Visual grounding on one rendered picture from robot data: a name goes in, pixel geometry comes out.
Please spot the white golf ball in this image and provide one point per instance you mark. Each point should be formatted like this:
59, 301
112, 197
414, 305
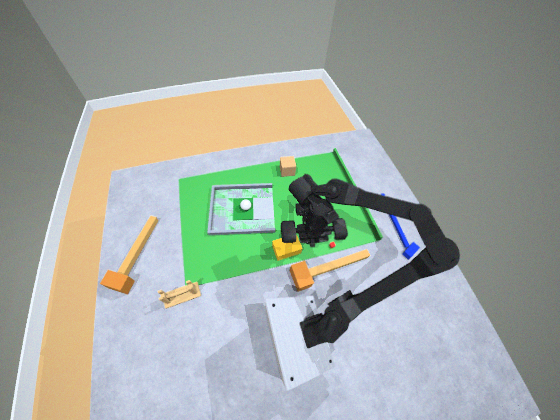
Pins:
245, 204

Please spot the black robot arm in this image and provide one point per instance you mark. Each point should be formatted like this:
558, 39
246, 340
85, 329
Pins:
439, 255

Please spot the small orange block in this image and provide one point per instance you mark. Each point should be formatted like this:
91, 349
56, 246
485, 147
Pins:
287, 166

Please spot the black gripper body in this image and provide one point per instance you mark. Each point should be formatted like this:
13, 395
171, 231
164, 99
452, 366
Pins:
289, 231

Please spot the green flat mat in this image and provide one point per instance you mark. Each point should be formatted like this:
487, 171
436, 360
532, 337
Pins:
218, 257

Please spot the orange mallet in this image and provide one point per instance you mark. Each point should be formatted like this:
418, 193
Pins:
302, 275
120, 281

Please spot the blue golf putter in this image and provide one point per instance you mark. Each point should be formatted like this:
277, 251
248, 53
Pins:
410, 251

